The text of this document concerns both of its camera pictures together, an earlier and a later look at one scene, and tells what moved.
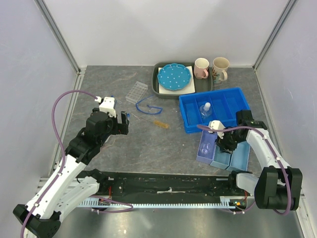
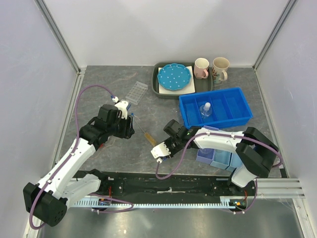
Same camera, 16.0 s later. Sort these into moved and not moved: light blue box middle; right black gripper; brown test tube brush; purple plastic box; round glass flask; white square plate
Moved: right black gripper; brown test tube brush
Not moved: round glass flask; purple plastic box; white square plate; light blue box middle
